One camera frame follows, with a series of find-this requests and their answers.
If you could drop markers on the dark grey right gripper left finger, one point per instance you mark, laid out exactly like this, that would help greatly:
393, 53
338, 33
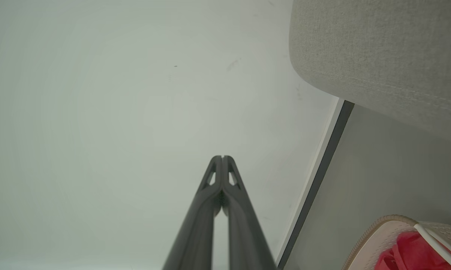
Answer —
195, 232

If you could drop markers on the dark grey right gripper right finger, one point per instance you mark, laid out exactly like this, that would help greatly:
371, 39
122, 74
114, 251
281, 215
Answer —
244, 232

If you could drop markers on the grey white skirting board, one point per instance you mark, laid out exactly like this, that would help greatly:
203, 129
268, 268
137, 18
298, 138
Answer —
319, 180

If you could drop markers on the beige perforated laundry basket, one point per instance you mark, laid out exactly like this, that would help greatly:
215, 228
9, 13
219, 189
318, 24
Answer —
371, 243

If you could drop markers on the red clothing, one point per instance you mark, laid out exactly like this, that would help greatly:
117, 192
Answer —
409, 253

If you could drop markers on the grey fabric sofa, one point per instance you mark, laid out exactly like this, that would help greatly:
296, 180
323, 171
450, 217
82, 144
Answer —
382, 48

